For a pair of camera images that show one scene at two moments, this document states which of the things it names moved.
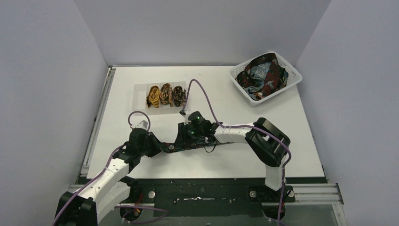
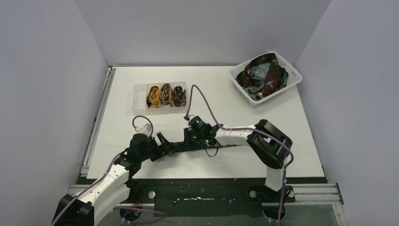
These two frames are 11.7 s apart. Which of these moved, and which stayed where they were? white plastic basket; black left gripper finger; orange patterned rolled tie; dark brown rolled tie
Moved: black left gripper finger
Stayed: dark brown rolled tie; orange patterned rolled tie; white plastic basket
